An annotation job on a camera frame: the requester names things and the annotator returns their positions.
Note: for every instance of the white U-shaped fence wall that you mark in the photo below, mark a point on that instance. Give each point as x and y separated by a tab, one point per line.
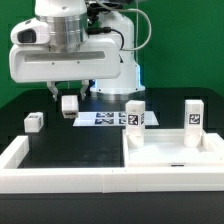
15	180

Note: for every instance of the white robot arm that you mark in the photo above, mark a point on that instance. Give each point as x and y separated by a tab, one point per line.
85	40

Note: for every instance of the white marker sheet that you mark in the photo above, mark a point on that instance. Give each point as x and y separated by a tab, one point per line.
116	118

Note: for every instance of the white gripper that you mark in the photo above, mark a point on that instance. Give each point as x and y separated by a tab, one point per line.
30	59

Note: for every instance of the white square tabletop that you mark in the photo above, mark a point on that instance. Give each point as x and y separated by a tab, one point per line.
165	148

